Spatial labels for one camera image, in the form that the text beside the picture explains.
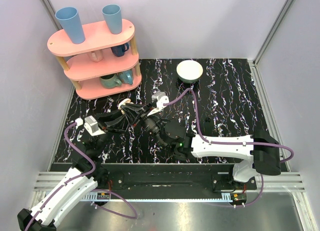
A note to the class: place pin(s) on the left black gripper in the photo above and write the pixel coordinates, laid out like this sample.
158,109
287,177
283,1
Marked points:
102,120

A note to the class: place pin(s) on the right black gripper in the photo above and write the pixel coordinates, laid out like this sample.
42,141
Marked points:
136,114

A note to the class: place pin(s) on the white earbud charging case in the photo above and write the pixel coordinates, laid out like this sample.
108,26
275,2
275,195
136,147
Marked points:
123,103

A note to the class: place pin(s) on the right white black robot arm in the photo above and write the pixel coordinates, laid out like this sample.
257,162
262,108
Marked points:
259,153

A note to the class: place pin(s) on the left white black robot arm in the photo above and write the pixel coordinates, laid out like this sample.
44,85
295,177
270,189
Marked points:
79,181

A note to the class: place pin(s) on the light blue butterfly mug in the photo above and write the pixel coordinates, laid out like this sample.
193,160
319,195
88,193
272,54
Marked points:
126,77

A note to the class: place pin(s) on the green glazed mug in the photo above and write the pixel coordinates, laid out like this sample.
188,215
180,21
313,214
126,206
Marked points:
110,81

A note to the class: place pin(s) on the pink three-tier shelf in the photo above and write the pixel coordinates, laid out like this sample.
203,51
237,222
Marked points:
83,72

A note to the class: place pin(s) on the dark blue mug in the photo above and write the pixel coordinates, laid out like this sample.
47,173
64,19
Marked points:
120,50

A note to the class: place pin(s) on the pink mug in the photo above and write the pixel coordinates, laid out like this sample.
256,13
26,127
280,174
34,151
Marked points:
96,56

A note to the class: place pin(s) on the cream white bowl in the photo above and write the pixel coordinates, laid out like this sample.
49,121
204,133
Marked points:
189,71

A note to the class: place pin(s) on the black marble pattern mat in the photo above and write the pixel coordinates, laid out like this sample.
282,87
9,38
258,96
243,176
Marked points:
227,100

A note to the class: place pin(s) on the right light blue tumbler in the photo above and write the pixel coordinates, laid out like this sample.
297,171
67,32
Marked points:
113,18

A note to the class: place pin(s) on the light blue tumbler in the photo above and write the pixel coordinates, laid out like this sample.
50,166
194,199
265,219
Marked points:
113,18
69,19

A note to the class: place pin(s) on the left light blue tumbler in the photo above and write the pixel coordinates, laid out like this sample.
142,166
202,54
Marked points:
69,19

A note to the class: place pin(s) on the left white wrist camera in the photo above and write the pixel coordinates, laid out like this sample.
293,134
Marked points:
92,127

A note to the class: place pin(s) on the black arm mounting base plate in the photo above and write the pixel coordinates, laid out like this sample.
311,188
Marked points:
213,176

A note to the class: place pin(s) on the slotted white cable duct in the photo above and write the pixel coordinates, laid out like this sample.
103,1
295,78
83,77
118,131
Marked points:
219,197

